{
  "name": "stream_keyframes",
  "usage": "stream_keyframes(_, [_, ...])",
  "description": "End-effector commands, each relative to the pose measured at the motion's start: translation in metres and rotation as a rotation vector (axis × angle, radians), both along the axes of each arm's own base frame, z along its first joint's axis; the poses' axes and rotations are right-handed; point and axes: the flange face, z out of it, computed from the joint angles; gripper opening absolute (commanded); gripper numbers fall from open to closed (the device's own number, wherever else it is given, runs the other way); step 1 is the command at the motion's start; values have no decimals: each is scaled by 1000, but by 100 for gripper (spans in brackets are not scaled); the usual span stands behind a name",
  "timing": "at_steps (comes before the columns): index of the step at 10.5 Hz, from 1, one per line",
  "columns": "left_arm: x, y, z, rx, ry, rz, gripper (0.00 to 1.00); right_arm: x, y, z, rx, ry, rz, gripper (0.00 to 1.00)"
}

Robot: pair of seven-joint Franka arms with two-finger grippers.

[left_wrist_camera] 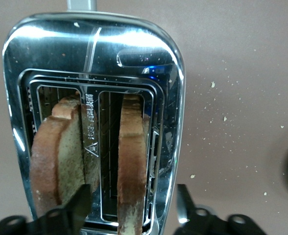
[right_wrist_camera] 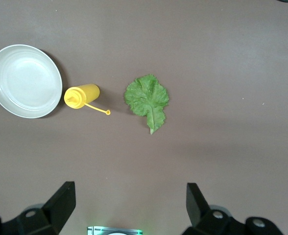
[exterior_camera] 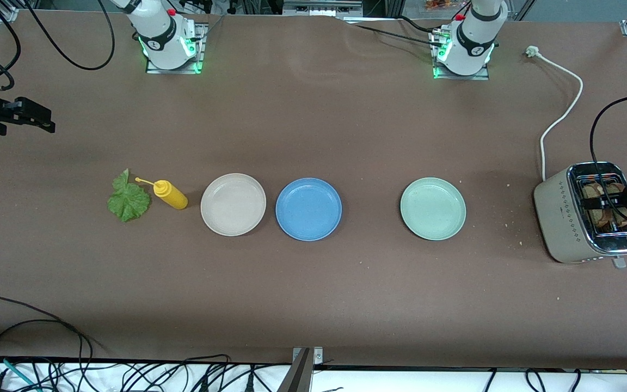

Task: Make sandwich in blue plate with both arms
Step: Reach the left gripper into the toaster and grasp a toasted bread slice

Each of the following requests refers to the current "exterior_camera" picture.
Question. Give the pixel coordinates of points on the brown bread slice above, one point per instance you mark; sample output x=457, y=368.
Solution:
x=596, y=219
x=620, y=220

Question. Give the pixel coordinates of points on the green lettuce leaf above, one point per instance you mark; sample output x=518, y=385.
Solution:
x=128, y=202

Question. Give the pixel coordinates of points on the yellow mustard squeeze bottle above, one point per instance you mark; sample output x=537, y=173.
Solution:
x=172, y=197

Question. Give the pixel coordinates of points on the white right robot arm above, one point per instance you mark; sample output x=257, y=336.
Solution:
x=161, y=32

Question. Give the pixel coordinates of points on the light green plate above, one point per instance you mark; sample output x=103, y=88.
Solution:
x=433, y=208

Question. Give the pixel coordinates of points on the beige plate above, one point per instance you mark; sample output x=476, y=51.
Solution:
x=233, y=204

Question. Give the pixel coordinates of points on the blue plate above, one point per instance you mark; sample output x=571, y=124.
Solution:
x=308, y=209

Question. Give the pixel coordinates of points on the beige and chrome toaster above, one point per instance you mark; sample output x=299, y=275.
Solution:
x=558, y=218

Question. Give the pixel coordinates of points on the grey metal box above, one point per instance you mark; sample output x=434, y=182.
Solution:
x=321, y=7

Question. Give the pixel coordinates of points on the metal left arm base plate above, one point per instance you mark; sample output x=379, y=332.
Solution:
x=482, y=77

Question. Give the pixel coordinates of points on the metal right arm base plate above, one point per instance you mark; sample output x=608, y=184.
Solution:
x=200, y=43

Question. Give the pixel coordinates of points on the metal table clamp bracket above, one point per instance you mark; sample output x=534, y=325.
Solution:
x=300, y=370

